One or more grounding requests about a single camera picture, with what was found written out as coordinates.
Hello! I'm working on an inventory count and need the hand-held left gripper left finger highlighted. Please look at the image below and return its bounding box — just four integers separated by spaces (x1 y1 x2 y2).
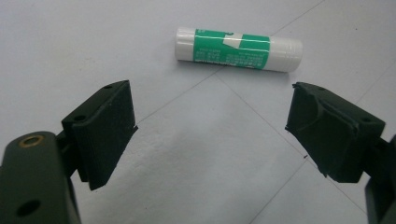
56 79 139 191

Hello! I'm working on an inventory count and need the white green glue stick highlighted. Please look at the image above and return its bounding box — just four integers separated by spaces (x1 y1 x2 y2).
174 26 304 73

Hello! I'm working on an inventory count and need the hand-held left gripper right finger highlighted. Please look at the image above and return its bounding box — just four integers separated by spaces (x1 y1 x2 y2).
285 81 396 184

